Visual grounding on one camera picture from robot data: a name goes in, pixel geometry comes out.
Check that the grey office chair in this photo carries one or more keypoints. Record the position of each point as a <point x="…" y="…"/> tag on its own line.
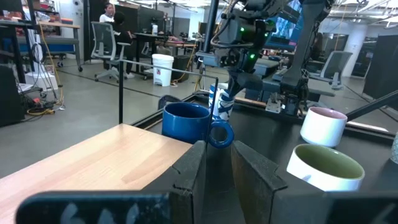
<point x="335" y="65"/>
<point x="104" y="40"/>

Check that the white mug blue brushstroke print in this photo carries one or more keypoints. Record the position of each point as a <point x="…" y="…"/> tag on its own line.
<point x="219" y="105"/>

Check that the black equipment case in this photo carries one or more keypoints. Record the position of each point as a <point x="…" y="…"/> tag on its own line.
<point x="9" y="96"/>

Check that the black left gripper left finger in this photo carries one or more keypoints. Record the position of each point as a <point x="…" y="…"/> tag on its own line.
<point x="189" y="174"/>

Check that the white mug pink inside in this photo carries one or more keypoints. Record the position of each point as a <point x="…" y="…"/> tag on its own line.
<point x="320" y="130"/>

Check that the cobalt blue mug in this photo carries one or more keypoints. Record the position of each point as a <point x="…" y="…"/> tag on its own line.
<point x="183" y="124"/>

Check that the white waste bin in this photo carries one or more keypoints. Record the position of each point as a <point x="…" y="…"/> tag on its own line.
<point x="162" y="70"/>

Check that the light wooden shelf board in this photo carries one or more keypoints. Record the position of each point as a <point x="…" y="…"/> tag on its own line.
<point x="93" y="161"/>

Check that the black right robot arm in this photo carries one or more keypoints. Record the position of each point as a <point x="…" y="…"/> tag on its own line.
<point x="308" y="46"/>

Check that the person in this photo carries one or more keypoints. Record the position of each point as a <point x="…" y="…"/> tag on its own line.
<point x="122" y="37"/>
<point x="107" y="14"/>

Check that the large blue screen display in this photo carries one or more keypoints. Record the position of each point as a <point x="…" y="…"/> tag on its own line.
<point x="286" y="28"/>

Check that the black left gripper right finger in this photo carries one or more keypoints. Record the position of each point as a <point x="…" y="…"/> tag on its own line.
<point x="255" y="180"/>

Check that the black tall cabinet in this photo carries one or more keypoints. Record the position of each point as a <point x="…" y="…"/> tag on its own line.
<point x="382" y="68"/>

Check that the black table mat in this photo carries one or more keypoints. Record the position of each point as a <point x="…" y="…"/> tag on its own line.
<point x="267" y="137"/>

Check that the black aluminium table frame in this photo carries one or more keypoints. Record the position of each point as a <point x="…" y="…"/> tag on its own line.
<point x="370" y="137"/>

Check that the wooden workbench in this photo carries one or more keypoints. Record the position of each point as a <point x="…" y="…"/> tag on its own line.
<point x="59" y="25"/>

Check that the black office desk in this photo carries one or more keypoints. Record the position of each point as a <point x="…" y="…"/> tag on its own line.
<point x="149" y="35"/>

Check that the pale blue speckled mug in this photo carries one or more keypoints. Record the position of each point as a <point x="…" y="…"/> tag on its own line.
<point x="395" y="149"/>

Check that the white floor box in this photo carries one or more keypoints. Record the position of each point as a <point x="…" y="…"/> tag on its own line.
<point x="40" y="81"/>

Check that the grey metal bracket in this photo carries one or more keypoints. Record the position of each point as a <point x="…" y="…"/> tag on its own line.
<point x="273" y="105"/>

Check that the black slanted pole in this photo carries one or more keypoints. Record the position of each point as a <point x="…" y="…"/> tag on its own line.
<point x="211" y="25"/>

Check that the white mug green inside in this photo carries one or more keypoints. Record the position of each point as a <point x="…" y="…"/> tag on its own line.
<point x="311" y="178"/>

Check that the black diagonal frame strut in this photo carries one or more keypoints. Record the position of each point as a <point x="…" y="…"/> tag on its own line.
<point x="373" y="105"/>

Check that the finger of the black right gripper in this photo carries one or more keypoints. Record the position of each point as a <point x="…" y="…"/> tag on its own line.
<point x="247" y="82"/>

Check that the black waste bin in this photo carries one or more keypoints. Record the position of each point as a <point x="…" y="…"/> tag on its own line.
<point x="181" y="68"/>

